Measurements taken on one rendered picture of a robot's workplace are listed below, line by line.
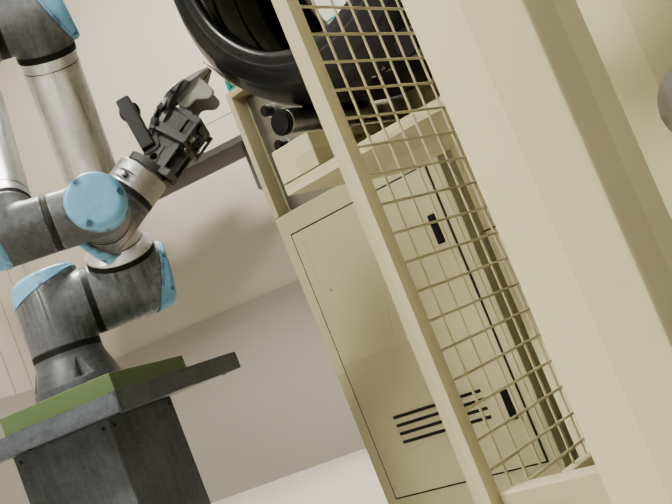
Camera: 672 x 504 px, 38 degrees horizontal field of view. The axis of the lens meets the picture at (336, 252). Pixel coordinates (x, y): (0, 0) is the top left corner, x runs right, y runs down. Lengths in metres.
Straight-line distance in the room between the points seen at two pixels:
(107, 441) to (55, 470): 0.14
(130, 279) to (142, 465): 0.39
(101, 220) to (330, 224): 1.13
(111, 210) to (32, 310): 0.71
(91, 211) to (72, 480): 0.77
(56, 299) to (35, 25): 0.58
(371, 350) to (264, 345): 2.57
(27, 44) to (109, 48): 3.56
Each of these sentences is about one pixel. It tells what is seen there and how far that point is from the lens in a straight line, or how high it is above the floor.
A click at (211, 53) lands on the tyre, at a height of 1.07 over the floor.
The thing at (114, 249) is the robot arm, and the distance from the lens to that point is 1.64.
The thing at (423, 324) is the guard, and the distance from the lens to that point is 0.92.
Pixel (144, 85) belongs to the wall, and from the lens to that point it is 5.39.
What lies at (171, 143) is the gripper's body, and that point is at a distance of 1.68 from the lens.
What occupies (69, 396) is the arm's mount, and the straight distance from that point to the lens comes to 2.05.
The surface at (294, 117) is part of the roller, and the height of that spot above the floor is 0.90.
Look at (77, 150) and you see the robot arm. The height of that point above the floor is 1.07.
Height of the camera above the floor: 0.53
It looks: 5 degrees up
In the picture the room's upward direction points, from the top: 22 degrees counter-clockwise
